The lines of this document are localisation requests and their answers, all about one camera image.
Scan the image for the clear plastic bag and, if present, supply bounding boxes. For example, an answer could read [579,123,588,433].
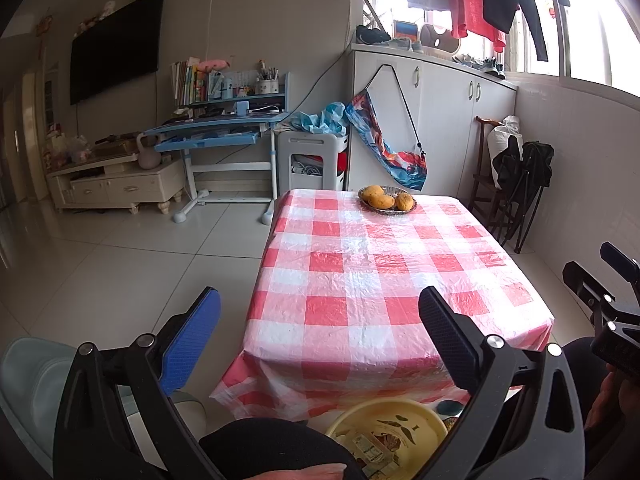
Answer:
[45,132,91,169]

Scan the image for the light green chair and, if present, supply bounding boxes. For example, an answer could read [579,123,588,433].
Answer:
[0,337,208,480]

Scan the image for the flattened drink carton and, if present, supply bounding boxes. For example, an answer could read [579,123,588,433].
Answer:
[350,435,385,462]

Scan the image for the person's right hand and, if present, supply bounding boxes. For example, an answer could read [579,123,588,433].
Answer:
[584,367,640,432]

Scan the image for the blue study desk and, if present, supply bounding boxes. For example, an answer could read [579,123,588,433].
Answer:
[142,71,291,225]

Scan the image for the black wall television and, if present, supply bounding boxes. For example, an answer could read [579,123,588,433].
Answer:
[69,0,166,106]

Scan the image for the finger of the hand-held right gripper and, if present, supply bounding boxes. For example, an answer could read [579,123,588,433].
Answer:
[562,260,622,332]
[600,241,640,287]

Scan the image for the colourful knitted slipper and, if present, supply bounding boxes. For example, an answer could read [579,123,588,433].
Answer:
[438,400,464,432]

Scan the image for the white sack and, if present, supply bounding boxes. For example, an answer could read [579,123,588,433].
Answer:
[487,115,522,182]

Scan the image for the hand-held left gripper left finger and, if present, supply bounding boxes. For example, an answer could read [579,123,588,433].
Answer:
[52,287,227,480]

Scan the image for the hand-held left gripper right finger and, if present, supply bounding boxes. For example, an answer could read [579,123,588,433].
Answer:
[418,286,586,480]

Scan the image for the pink kettlebell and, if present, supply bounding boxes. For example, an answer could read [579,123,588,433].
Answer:
[136,132,163,170]

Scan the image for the white pen holder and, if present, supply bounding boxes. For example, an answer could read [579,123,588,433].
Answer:
[255,60,280,95]

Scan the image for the black cord loop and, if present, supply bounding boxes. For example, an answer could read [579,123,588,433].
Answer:
[367,64,429,163]

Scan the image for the grey sneakers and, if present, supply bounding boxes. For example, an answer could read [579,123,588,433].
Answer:
[452,54,507,80]

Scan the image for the white plastic stool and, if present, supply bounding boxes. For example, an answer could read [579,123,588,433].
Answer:
[275,131,348,196]

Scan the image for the red white checkered tablecloth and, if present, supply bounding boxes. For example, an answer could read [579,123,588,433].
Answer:
[209,188,556,422]

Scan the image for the brown tray box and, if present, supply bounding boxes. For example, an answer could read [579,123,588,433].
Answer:
[92,132,141,157]

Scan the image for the white storage cabinet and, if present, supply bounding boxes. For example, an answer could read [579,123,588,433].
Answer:
[345,42,520,211]

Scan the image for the yellow plastic basin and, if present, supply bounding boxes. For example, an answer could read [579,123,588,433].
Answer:
[325,397,450,480]

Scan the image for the row of books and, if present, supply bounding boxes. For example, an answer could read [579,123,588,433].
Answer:
[170,57,209,107]

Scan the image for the fruit plate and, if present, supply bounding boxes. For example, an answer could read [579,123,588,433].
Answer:
[358,186,418,216]

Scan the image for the colourful printed bag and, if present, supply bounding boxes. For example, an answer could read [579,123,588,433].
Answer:
[345,89,429,192]

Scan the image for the blue crumpled cloth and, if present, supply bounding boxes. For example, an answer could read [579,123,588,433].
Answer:
[290,101,349,136]

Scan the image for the person's left leg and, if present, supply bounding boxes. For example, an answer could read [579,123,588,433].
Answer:
[199,419,368,480]

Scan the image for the black shoes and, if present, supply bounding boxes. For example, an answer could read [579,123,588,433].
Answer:
[356,25,392,45]

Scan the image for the wooden chair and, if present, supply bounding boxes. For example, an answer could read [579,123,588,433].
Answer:
[470,116,507,222]

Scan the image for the black folding chair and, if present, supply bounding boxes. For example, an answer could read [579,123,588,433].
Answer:
[492,135,555,255]

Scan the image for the red hanging garment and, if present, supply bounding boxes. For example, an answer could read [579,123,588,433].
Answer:
[447,0,507,50]

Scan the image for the cream television cabinet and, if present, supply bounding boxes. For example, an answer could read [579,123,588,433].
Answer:
[46,152,187,216]

